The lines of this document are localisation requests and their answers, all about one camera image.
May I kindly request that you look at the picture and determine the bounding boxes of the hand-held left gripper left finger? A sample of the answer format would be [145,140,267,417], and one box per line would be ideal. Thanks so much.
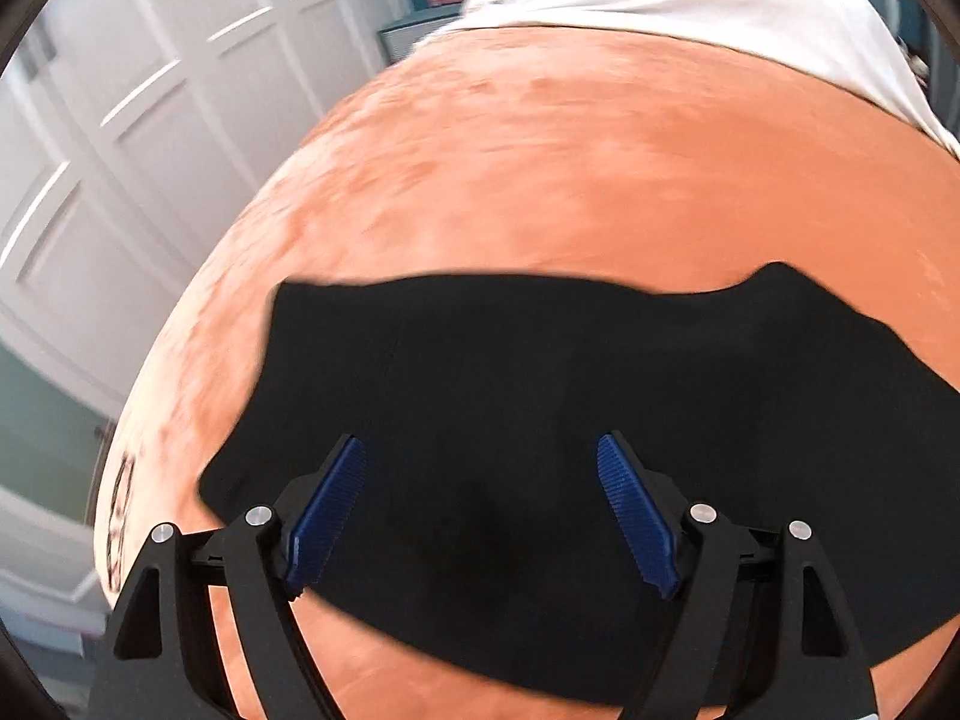
[90,433,368,720]

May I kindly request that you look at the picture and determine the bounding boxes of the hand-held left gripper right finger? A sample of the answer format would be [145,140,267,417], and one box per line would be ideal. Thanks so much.
[595,430,880,720]

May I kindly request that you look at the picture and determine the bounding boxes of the black pants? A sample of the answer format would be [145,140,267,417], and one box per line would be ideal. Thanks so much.
[196,262,960,702]

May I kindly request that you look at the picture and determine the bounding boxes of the orange plush blanket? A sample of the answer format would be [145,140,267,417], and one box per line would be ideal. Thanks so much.
[90,26,960,720]

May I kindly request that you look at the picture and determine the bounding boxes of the white panelled closet doors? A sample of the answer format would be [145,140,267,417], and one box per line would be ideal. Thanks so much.
[0,0,412,616]

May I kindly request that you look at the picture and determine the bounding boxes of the grey nightstand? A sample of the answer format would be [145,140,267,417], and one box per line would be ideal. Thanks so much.
[377,0,472,67]

